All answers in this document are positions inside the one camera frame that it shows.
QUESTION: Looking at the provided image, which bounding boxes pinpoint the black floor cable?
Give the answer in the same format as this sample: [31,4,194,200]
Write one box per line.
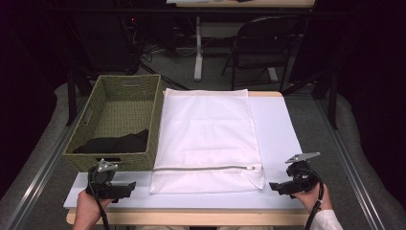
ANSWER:
[138,61,190,91]

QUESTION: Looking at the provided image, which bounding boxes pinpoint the left hand-held gripper black cable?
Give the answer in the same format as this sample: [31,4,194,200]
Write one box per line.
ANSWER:
[87,167,112,230]

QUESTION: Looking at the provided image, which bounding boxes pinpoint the person's right hand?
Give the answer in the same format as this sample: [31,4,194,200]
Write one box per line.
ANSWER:
[291,183,333,214]

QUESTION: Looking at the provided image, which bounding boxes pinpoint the desk with white legs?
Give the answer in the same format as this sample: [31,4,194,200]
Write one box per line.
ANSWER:
[166,0,316,83]

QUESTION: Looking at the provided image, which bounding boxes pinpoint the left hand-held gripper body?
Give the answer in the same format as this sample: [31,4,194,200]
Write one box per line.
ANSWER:
[85,158,120,199]

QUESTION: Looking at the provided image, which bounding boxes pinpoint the dark computer tower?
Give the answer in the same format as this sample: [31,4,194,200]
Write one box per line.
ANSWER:
[71,12,142,75]

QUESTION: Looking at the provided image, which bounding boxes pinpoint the black cloth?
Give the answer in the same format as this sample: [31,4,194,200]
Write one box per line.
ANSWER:
[73,128,150,154]

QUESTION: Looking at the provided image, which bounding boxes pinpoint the metal rail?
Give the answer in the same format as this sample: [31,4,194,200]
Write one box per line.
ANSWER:
[314,95,387,230]
[3,95,94,230]

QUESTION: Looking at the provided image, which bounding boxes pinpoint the black folding chair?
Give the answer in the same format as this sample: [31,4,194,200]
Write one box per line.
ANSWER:
[220,14,307,93]

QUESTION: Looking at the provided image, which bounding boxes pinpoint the wooden table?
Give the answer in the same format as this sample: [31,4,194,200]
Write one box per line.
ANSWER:
[65,90,310,226]

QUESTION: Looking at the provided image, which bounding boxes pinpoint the right hand-held gripper black cable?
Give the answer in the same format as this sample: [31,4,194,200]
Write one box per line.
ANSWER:
[303,168,326,230]

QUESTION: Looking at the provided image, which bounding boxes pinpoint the white board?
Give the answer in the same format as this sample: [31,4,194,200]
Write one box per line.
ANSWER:
[62,95,307,211]

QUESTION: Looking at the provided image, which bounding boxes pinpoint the black stand leg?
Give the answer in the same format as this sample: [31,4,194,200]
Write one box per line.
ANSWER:
[65,68,79,127]
[327,71,339,130]

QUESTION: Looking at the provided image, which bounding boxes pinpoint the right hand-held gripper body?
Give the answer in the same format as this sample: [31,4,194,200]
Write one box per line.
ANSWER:
[284,151,321,194]

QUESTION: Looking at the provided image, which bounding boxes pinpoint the green woven basket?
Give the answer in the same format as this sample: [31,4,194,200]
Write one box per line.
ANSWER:
[61,74,165,173]

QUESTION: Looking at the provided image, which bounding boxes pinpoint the person's left hand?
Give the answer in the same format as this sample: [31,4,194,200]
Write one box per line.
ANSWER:
[75,190,113,224]

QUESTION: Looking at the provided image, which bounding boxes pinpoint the white mesh laundry bag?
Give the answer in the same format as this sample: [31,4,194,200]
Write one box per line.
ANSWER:
[148,88,266,195]

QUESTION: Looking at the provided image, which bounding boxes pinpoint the hand-held gripper black cable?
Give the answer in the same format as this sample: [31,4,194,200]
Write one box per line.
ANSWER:
[303,168,326,230]
[87,167,112,230]

